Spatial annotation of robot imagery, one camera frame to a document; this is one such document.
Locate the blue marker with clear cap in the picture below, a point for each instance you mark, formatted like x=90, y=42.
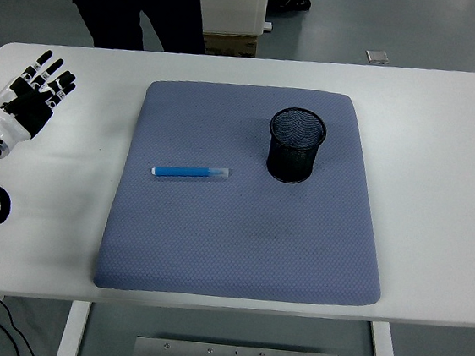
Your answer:
x=183, y=171

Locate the grey floor outlet cover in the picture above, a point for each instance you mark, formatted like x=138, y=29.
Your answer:
x=377, y=57

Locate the white cabinet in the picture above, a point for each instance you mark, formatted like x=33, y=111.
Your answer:
x=234, y=7

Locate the brown cardboard box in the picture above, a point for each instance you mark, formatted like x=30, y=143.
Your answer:
x=230, y=44

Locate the blue-grey textured mat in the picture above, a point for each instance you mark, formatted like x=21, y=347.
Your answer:
x=235, y=237

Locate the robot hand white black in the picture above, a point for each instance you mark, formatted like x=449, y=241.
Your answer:
x=3, y=123

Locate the white flat base bar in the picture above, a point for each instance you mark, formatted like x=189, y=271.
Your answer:
x=268, y=26

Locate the black mesh pen holder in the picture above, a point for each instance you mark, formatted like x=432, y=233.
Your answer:
x=292, y=162

